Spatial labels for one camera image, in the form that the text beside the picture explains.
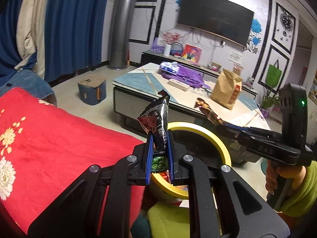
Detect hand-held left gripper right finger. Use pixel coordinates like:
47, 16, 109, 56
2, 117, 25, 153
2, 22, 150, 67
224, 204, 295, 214
167, 130, 291, 238

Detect blue grey bed sheet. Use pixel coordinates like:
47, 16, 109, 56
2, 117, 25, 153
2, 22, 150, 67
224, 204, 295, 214
0, 69, 58, 107

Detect green tote bag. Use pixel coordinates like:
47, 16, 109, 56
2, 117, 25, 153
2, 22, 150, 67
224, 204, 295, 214
266, 59, 283, 87

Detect blue flower wall decal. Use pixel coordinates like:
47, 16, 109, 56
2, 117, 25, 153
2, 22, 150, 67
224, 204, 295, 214
172, 0, 263, 54

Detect brown paper bag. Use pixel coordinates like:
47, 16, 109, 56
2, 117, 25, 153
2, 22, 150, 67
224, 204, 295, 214
210, 69, 243, 110

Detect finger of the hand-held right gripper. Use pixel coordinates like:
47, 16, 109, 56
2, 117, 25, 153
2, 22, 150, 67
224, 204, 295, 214
216, 124, 245, 142
223, 125, 249, 133

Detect purple box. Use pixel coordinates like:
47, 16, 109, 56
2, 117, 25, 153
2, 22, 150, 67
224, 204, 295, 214
151, 37, 165, 53

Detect silver tower air conditioner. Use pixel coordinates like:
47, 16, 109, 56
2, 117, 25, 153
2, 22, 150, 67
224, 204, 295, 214
108, 0, 138, 69

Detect colourful framed painting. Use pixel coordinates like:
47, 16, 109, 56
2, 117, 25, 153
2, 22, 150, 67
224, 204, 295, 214
182, 44, 202, 62

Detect blue storage stool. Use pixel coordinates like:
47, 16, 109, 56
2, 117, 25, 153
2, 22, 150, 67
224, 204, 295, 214
77, 76, 107, 106

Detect yellow-green fleece garment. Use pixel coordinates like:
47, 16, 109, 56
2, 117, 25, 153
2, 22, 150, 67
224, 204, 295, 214
148, 200, 192, 238

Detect yellow trash bin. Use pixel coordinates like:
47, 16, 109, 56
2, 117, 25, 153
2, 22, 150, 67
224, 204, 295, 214
151, 122, 232, 204

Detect black wall clock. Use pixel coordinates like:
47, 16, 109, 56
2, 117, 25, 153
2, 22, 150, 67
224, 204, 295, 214
280, 12, 294, 30

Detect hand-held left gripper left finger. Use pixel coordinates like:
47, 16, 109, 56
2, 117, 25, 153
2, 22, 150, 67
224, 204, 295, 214
27, 131, 154, 238

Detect black wall television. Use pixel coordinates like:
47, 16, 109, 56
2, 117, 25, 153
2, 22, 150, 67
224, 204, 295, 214
177, 0, 255, 47

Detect white blue tissue pack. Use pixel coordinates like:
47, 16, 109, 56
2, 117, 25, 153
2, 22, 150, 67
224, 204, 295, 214
159, 61, 180, 75

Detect round ornament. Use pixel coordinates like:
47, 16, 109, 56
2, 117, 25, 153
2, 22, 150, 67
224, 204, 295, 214
171, 42, 184, 58

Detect narrow blue curtain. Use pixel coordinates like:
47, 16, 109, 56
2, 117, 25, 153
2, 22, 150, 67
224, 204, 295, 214
44, 0, 112, 83

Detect white vase pink flowers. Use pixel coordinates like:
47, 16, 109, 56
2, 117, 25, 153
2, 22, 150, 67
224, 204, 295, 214
161, 31, 184, 56

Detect person's dark trousers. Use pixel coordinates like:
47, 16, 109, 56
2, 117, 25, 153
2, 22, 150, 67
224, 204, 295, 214
131, 215, 152, 238

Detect white power strip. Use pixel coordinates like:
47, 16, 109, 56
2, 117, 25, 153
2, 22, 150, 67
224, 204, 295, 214
168, 78, 191, 91

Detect small standing packet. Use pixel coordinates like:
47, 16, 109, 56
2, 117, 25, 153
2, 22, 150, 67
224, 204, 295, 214
232, 63, 244, 76

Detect person's right forearm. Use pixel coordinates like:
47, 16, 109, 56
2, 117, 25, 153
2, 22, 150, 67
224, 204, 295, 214
279, 160, 317, 218

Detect white wall notice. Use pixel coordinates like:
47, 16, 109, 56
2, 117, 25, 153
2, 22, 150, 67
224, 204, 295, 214
229, 50, 244, 63

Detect potted plant purple pot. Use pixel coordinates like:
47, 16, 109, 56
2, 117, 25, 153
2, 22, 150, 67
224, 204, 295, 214
260, 89, 280, 118

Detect person's right hand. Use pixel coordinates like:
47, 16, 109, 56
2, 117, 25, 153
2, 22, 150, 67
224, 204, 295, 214
265, 160, 308, 195

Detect wide blue curtain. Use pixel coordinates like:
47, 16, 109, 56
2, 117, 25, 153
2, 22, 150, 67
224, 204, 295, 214
0, 0, 32, 80

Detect red floral blanket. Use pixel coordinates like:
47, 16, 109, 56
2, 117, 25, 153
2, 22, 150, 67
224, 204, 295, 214
0, 87, 147, 235

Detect marble coffee table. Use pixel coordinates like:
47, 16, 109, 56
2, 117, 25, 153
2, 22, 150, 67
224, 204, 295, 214
112, 65, 272, 167

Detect black green snack packet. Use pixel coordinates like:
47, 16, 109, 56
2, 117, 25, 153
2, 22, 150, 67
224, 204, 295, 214
137, 90, 171, 174

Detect dark television stand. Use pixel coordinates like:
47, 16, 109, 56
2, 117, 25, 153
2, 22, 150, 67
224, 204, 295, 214
141, 51, 258, 100

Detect purple bag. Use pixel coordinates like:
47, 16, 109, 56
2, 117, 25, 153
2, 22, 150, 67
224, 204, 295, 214
161, 64, 206, 89

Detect beige curtain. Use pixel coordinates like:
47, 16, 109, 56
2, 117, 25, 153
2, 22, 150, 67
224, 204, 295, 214
14, 0, 54, 78

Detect dark chocolate wrapper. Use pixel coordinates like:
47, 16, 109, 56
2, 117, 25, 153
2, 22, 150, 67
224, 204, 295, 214
194, 98, 227, 127

